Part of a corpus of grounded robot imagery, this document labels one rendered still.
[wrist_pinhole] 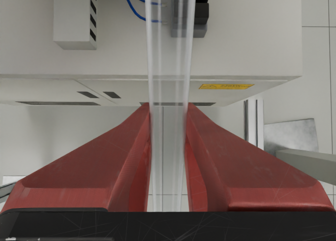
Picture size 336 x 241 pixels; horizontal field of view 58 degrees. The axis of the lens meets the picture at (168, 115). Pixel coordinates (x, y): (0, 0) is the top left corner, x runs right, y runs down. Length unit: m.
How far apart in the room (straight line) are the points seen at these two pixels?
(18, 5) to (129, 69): 0.19
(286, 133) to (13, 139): 0.96
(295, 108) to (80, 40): 0.89
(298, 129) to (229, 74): 0.72
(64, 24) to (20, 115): 0.76
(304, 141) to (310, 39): 0.37
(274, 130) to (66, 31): 0.85
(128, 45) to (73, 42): 0.08
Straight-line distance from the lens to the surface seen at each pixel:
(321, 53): 1.24
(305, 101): 1.19
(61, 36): 0.44
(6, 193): 1.11
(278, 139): 1.13
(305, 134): 1.17
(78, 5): 0.45
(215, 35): 0.48
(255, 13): 0.50
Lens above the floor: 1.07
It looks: 87 degrees down
